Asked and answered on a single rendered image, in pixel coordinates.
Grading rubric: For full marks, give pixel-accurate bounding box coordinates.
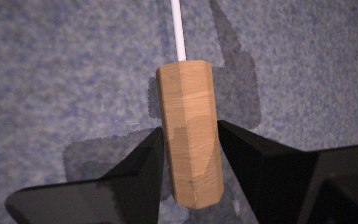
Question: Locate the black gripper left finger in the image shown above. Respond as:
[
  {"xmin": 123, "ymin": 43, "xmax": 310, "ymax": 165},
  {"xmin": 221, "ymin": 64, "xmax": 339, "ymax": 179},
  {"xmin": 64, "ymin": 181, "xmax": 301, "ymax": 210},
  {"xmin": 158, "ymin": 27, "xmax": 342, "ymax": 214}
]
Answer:
[{"xmin": 4, "ymin": 127, "xmax": 164, "ymax": 224}]

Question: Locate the tan-handled tool with white shaft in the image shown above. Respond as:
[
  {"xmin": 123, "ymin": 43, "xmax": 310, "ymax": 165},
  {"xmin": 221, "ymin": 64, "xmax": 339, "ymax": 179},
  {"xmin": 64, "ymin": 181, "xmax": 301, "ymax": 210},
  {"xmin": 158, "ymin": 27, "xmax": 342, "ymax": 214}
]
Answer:
[{"xmin": 155, "ymin": 0, "xmax": 224, "ymax": 210}]

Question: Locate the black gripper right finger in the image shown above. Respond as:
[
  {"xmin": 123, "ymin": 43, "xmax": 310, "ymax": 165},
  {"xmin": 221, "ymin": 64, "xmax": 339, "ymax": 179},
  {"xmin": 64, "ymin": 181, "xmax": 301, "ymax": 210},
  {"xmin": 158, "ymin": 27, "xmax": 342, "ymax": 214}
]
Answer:
[{"xmin": 217, "ymin": 120, "xmax": 358, "ymax": 224}]

